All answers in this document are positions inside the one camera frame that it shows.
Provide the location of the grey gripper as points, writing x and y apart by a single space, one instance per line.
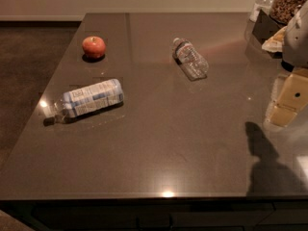
296 38

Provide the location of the blue label plastic bottle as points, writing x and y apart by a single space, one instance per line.
82 102

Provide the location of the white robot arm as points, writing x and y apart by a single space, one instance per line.
295 46

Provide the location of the clear bottle in background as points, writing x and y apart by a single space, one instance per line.
259 5

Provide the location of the clear plastic water bottle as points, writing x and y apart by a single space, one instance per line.
190 61

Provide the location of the pale snack packet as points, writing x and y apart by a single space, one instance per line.
275 43

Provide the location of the black holder box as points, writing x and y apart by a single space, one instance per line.
265 27

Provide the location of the glass jar of granola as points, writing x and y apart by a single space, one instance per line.
282 11

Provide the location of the red apple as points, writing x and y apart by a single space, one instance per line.
94 47

